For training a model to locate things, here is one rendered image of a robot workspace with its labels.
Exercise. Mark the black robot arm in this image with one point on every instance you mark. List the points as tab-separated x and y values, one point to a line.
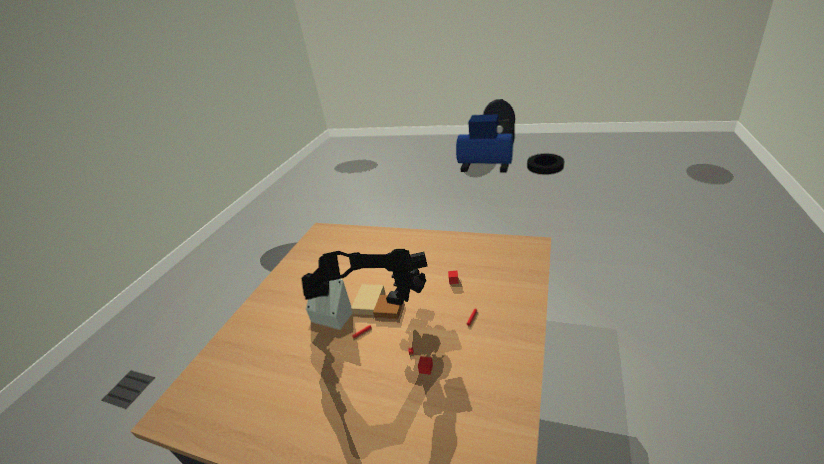
398	261

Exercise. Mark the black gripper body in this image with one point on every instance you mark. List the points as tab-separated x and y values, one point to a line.
397	297

